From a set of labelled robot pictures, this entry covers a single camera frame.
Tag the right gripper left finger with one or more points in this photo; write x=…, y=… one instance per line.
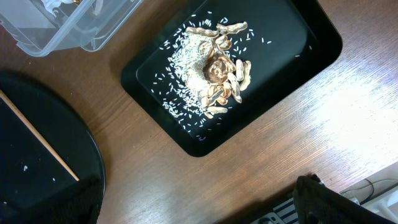
x=79, y=203

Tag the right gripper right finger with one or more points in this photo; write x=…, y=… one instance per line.
x=315, y=203

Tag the wooden chopstick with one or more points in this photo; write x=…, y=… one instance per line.
x=39, y=137

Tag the rice and food scraps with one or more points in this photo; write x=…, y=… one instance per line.
x=205, y=76

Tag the white tissue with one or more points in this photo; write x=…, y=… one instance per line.
x=50, y=5

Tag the right base ribbed block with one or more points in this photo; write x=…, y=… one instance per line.
x=284, y=213

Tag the round black serving tray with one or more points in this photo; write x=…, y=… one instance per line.
x=29, y=173

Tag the black rectangular tray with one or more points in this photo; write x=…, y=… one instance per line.
x=287, y=43

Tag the clear plastic bin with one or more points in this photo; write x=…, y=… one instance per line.
x=87, y=24

